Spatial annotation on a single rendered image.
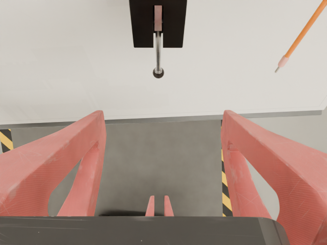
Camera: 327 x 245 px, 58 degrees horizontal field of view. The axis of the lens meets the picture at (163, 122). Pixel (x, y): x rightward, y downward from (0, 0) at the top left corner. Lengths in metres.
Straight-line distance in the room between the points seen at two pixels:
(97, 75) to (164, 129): 1.01
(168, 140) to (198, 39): 1.09
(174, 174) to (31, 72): 1.13
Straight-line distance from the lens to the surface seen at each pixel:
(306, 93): 0.52
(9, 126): 0.63
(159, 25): 0.25
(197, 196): 1.54
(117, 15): 0.36
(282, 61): 0.27
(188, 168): 1.48
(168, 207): 0.27
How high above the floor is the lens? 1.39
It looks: 79 degrees down
